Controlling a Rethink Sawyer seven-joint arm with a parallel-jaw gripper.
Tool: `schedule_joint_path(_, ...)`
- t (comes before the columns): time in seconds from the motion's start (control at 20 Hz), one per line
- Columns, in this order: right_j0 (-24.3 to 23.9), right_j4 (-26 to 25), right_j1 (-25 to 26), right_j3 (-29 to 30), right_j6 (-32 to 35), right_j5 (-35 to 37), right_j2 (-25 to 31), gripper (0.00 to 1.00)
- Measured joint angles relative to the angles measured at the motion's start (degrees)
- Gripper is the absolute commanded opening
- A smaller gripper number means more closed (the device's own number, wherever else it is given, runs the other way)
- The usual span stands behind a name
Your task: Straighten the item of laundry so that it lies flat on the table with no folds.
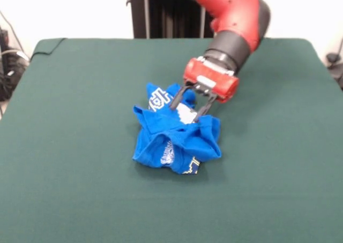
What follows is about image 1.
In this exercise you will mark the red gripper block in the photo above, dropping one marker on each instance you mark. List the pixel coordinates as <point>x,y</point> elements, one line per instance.
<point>193,71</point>

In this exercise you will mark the blue printed t-shirt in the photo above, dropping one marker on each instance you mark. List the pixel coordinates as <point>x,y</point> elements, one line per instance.
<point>160,146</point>

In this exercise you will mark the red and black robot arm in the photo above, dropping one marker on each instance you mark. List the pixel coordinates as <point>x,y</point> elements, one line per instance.
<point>230,7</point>

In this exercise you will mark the dark green table cloth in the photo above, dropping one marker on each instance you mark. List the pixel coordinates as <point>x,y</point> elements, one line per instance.
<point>80,173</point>

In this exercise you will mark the small black box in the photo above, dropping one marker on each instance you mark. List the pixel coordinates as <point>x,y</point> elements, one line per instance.
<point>4,39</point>

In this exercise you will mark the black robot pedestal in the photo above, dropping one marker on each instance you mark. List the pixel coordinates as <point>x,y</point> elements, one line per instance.
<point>160,13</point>

